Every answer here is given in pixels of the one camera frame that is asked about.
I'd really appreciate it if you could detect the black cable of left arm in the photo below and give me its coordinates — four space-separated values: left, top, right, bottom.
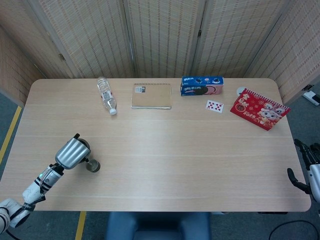
4 227 21 240

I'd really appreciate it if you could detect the playing card with red hearts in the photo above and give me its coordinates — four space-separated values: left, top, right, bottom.
205 99 225 112

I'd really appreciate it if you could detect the brown spiral notebook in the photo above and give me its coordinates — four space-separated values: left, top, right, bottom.
130 83 173 110

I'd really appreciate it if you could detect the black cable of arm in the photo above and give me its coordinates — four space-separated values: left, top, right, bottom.
268 219 320 240
4 227 21 240

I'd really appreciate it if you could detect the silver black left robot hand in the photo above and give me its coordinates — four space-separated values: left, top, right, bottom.
54 137 91 171

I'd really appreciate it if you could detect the white power strip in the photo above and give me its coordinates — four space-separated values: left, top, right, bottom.
301 84 320 106

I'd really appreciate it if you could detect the woven bamboo folding screen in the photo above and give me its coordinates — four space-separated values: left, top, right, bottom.
0 0 320 106

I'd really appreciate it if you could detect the black teacup with pale inside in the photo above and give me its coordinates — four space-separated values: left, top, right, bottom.
86 159 101 174

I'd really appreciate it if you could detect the blue pink cookie box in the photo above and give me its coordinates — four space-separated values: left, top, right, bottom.
180 75 225 97

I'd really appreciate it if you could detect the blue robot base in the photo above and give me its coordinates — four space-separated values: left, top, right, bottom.
104 211 212 240

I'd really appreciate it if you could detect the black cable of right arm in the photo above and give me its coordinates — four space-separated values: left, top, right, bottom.
268 219 320 240

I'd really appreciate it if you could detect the red 2026 desk calendar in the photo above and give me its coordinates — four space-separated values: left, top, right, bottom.
229 87 291 131

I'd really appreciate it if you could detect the clear plastic water bottle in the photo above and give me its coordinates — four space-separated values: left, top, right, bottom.
96 76 118 116

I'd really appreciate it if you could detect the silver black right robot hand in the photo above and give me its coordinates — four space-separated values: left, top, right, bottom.
286 138 320 215

